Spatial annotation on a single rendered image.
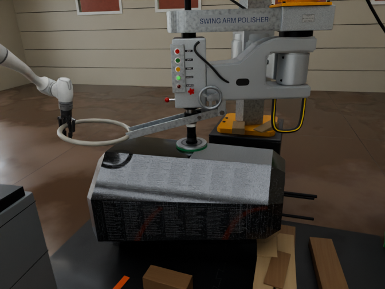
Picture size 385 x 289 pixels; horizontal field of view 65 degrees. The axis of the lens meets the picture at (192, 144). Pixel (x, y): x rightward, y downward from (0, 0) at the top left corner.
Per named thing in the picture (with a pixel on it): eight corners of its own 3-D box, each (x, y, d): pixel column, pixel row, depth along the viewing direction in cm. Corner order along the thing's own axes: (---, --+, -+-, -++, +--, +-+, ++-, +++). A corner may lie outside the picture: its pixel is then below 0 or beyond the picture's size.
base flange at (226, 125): (227, 116, 304) (227, 112, 302) (277, 120, 290) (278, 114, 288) (216, 132, 261) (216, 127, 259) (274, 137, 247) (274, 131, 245)
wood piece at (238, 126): (232, 126, 263) (233, 120, 261) (244, 126, 261) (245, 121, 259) (231, 134, 245) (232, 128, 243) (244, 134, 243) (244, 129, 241)
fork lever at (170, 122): (224, 107, 213) (223, 100, 211) (228, 115, 195) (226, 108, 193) (131, 132, 218) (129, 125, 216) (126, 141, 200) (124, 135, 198)
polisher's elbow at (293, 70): (270, 81, 204) (272, 51, 197) (296, 79, 208) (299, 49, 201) (284, 86, 187) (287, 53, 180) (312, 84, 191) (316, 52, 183)
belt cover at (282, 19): (314, 34, 198) (318, 7, 192) (332, 36, 175) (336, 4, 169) (168, 38, 197) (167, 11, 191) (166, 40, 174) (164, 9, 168)
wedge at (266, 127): (270, 125, 263) (270, 120, 261) (278, 128, 255) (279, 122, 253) (252, 129, 253) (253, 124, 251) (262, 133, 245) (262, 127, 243)
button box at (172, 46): (185, 91, 188) (184, 43, 177) (185, 92, 186) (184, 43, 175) (172, 92, 188) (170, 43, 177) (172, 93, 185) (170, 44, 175)
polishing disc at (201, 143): (192, 136, 226) (192, 134, 226) (213, 143, 212) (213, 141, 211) (170, 144, 212) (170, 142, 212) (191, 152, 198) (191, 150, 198)
